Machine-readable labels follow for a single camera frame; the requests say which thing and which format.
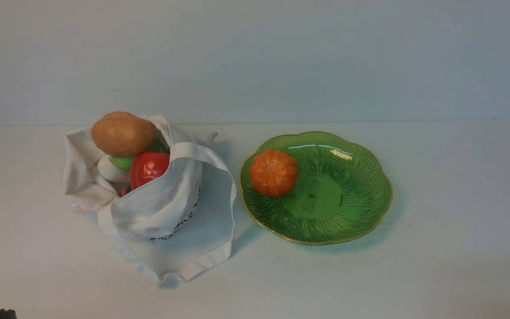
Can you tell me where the brown potato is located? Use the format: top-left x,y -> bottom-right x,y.
91,112 -> 155,158

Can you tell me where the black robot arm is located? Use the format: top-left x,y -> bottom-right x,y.
0,309 -> 17,319

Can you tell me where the white cloth bag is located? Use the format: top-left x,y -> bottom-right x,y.
63,115 -> 237,285

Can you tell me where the orange pumpkin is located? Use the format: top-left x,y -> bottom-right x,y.
249,149 -> 299,198

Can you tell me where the green glass plate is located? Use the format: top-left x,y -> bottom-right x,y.
239,131 -> 394,246

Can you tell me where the red bell pepper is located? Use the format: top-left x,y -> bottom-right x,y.
130,152 -> 170,190

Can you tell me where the green and white vegetable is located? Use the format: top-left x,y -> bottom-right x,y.
97,139 -> 170,183

